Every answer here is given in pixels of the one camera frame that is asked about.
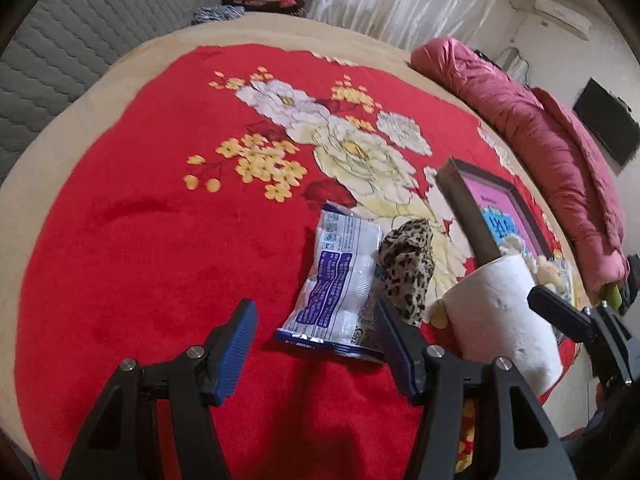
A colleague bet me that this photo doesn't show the beige bed sheet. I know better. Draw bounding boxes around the beige bed sheet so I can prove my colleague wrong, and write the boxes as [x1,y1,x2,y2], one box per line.
[0,12,594,461]

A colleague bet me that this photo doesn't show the white paper towel roll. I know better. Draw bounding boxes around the white paper towel roll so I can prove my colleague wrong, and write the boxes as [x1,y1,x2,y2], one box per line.
[442,255,563,396]

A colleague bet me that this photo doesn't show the blue knitted cloth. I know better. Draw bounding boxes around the blue knitted cloth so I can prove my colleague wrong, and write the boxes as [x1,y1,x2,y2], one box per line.
[191,4,245,25]

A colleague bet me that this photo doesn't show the cream teddy pink ribbon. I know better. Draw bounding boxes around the cream teddy pink ribbon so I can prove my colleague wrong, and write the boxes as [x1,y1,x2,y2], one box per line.
[535,256,566,295]

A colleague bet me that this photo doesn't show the blue white plastic packet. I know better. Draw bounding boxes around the blue white plastic packet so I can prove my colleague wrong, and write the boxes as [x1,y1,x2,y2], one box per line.
[276,202,384,362]

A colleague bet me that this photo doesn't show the leopard print scrunchie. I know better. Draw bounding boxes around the leopard print scrunchie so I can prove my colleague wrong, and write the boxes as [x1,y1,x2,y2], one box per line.
[378,219,435,326]

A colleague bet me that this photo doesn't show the white air conditioner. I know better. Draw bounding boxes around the white air conditioner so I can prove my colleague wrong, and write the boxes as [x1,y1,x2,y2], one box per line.
[534,0,592,41]

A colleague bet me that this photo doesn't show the red floral blanket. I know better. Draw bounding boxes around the red floral blanket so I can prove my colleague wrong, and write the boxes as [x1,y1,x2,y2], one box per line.
[13,43,584,480]

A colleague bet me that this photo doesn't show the white lace scrunchie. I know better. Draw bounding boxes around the white lace scrunchie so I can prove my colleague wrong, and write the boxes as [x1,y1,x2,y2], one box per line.
[499,234,527,256]

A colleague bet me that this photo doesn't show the grey quilted headboard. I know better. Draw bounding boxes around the grey quilted headboard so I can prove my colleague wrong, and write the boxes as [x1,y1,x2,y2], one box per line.
[1,0,220,174]

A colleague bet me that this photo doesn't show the green floral tissue pack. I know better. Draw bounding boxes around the green floral tissue pack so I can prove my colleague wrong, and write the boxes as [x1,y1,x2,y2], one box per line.
[550,258,577,307]

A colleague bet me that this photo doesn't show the pink red quilt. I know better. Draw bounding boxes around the pink red quilt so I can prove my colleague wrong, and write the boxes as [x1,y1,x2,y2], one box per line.
[410,37,629,294]

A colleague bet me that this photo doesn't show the black wall television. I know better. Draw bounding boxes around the black wall television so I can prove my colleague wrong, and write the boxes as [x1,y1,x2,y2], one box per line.
[573,78,639,167]

